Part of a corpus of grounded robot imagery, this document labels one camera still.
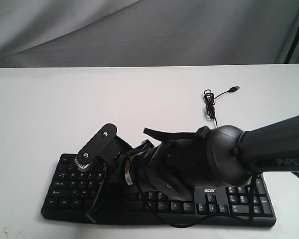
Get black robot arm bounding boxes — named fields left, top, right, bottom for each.
left=75, top=116, right=299, bottom=228

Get black USB cable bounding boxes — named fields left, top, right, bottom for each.
left=203, top=86, right=241, bottom=129

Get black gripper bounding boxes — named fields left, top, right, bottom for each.
left=85, top=140, right=158, bottom=223

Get grey backdrop cloth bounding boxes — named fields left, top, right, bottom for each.
left=0, top=0, right=299, bottom=68

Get black acer keyboard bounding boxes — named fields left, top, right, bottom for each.
left=41, top=154, right=276, bottom=227

